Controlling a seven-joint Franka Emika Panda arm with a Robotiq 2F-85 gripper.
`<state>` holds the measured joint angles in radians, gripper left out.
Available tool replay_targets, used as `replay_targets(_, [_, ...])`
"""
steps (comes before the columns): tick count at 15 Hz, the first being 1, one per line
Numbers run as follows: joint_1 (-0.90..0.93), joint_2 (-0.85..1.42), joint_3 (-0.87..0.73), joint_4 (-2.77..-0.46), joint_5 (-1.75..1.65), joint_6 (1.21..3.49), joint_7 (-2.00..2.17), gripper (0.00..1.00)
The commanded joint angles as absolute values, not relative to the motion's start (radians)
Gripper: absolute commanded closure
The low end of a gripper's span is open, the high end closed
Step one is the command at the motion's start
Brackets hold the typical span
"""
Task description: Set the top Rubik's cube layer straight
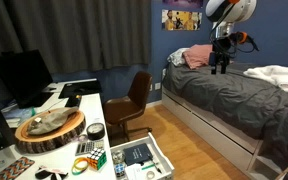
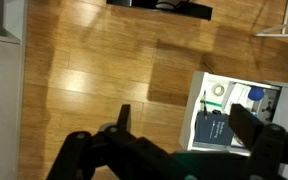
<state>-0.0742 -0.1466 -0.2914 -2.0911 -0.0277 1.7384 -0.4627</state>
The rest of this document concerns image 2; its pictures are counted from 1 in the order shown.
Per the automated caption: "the blue ball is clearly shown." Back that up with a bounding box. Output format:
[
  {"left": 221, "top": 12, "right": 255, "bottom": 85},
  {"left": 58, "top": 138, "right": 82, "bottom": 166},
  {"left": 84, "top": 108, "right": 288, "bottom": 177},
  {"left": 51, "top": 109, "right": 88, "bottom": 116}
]
[{"left": 248, "top": 86, "right": 266, "bottom": 102}]

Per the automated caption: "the dark blue book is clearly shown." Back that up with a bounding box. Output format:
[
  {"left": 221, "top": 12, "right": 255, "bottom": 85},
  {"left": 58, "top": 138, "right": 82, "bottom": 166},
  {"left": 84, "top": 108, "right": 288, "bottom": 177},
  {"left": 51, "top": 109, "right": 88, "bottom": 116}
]
[{"left": 193, "top": 112, "right": 236, "bottom": 147}]

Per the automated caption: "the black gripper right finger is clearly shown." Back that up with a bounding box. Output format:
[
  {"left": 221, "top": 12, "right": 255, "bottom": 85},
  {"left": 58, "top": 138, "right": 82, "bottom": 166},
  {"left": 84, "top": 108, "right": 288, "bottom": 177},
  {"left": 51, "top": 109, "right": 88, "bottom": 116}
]
[{"left": 228, "top": 103, "right": 288, "bottom": 180}]

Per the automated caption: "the small white tape roll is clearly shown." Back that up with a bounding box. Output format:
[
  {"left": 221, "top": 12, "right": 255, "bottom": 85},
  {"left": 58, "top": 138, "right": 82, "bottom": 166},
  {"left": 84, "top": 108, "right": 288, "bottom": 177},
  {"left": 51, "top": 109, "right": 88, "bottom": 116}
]
[{"left": 211, "top": 83, "right": 226, "bottom": 97}]

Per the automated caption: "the white open desk drawer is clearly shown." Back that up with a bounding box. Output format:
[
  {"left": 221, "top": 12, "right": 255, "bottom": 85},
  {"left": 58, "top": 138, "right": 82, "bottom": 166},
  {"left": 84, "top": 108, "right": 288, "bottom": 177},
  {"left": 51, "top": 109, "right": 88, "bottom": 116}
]
[{"left": 178, "top": 70, "right": 285, "bottom": 158}]

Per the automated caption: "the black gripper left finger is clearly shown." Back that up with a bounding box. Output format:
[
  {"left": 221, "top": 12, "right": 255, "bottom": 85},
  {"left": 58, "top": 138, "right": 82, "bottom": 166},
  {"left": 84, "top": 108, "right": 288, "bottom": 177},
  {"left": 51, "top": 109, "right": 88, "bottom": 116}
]
[{"left": 47, "top": 104, "right": 192, "bottom": 180}]

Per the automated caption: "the white cabinet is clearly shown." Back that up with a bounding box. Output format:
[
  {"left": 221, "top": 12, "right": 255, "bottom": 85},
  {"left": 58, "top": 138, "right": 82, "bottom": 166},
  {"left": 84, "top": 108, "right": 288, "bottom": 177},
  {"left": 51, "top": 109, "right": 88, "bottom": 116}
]
[{"left": 0, "top": 0, "right": 29, "bottom": 180}]

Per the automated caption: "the white paper box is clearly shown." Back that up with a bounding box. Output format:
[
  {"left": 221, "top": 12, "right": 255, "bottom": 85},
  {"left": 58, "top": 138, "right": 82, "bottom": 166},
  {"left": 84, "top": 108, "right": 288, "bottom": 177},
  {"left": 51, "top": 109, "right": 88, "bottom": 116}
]
[{"left": 224, "top": 81, "right": 252, "bottom": 108}]

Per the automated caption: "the black pen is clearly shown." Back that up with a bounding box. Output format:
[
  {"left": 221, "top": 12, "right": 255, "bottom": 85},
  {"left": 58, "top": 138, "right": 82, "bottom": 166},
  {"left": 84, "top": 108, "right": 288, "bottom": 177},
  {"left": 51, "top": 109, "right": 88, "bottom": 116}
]
[{"left": 201, "top": 89, "right": 209, "bottom": 120}]

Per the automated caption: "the black flat board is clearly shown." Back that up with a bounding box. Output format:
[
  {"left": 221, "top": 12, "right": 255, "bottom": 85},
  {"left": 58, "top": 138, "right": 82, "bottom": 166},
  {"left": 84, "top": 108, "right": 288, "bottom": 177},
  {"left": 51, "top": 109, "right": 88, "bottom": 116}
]
[{"left": 105, "top": 0, "right": 214, "bottom": 22}]

